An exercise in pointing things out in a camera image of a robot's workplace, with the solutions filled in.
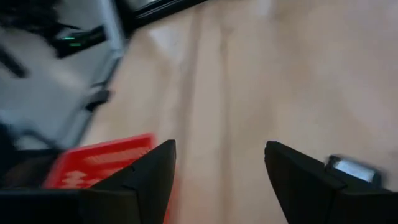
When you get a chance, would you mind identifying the red slotted plastic basket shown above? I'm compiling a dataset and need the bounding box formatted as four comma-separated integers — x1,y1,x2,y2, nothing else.
42,133,175,224

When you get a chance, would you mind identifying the black device with green lights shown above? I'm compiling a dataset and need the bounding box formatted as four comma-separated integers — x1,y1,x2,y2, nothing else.
51,24,108,59

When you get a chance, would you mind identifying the black aluminium table frame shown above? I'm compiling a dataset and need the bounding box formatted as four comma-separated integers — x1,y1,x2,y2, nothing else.
114,0,209,35

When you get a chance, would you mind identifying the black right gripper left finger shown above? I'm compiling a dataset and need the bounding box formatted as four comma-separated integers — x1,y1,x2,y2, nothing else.
0,139,177,224

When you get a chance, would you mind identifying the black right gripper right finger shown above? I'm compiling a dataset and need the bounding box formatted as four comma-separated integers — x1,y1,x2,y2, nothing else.
264,140,398,224

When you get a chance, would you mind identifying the black item with white face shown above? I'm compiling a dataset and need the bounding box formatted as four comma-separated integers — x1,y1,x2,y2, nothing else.
325,154,382,190

